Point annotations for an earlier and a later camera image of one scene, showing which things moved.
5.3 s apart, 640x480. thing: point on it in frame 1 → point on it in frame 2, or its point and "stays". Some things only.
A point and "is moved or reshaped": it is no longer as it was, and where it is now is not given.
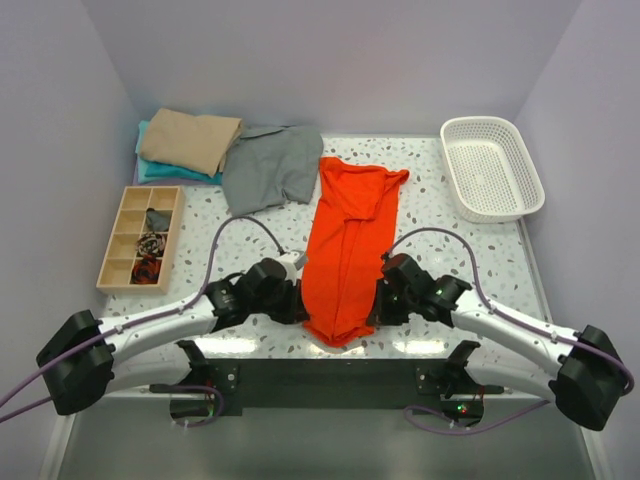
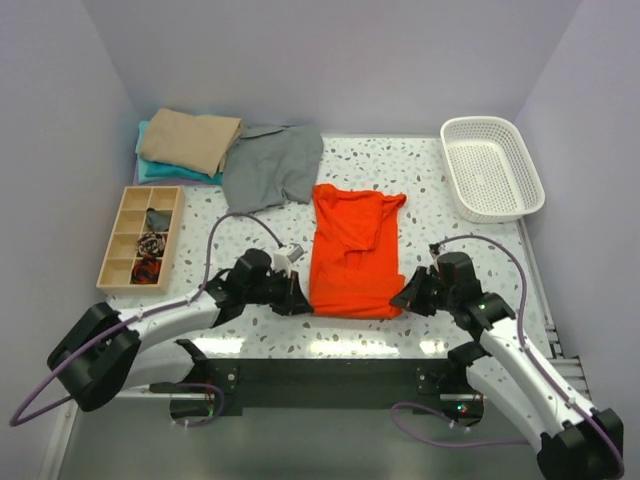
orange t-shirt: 348,246 is moved or reshaped
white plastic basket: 491,175 stays
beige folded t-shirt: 198,143 stays
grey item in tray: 158,220 stays
